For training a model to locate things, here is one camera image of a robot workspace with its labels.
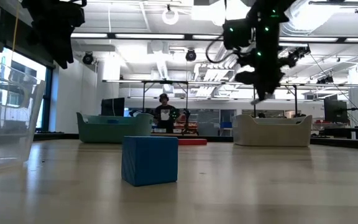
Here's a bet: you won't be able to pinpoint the yellow hanging strap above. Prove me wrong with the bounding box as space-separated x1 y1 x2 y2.
11 0 21 52

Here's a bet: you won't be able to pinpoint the black gantry frame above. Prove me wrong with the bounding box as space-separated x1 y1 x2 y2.
252 82 298 118
141 80 189 118

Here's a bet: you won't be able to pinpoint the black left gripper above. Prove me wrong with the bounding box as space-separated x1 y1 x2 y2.
26 12 86 70

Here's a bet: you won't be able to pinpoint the round white ceiling lamp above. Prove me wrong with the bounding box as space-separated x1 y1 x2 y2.
162 8 180 26

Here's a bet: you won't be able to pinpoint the ceiling light strip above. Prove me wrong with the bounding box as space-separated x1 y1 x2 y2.
70 32 186 40
278 36 358 44

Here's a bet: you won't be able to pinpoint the round black ceiling fixture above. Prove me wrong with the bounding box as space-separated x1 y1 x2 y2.
185 48 198 62
81 51 94 65

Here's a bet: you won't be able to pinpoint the blue cube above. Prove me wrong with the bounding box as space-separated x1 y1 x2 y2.
121 136 179 187

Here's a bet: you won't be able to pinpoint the black computer monitor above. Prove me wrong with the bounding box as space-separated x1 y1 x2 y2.
323 98 349 124
100 97 126 118

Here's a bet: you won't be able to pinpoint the clear plastic bin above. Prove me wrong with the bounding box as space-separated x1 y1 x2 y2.
0 54 47 175

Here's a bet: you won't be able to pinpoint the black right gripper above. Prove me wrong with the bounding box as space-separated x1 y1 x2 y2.
234 52 284 101

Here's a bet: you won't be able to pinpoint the black ceiling spotlight cluster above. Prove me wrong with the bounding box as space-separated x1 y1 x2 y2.
316 74 334 85
286 45 311 68

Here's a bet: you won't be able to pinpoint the black aluminium table frame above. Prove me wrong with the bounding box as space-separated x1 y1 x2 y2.
31 133 358 152

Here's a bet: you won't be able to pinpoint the dark framed window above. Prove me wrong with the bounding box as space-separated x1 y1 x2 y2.
0 46 55 131

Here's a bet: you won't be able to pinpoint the person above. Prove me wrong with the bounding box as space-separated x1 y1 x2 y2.
153 93 180 133

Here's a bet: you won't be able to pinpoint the long red block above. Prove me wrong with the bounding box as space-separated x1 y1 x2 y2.
178 138 208 146

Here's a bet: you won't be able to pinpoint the green plastic bin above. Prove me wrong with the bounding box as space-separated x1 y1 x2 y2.
76 111 155 144

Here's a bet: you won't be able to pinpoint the background robot green lights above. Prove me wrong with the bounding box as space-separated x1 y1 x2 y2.
171 108 198 135

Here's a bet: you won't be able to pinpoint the grey plastic bin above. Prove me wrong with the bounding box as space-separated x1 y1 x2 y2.
232 114 313 147

